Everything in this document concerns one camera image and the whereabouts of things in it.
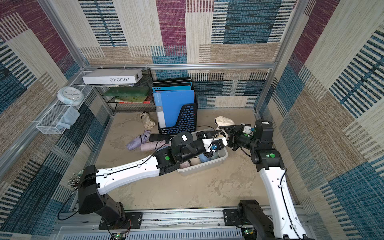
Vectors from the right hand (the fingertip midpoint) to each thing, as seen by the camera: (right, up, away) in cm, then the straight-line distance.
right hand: (218, 127), depth 66 cm
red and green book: (-49, +17, +34) cm, 62 cm away
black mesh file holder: (-15, +3, +32) cm, 35 cm away
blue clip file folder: (-26, +13, +26) cm, 39 cm away
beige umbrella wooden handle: (+2, +3, +3) cm, 5 cm away
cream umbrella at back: (-42, +2, +40) cm, 58 cm away
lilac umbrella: (-47, -10, +33) cm, 59 cm away
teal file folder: (-25, +24, +29) cm, 45 cm away
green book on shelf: (-56, +24, +37) cm, 71 cm away
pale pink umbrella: (-35, -12, +29) cm, 47 cm away
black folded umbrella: (-35, -7, +35) cm, 50 cm away
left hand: (+1, -1, -3) cm, 3 cm away
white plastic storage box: (-9, -21, +11) cm, 25 cm away
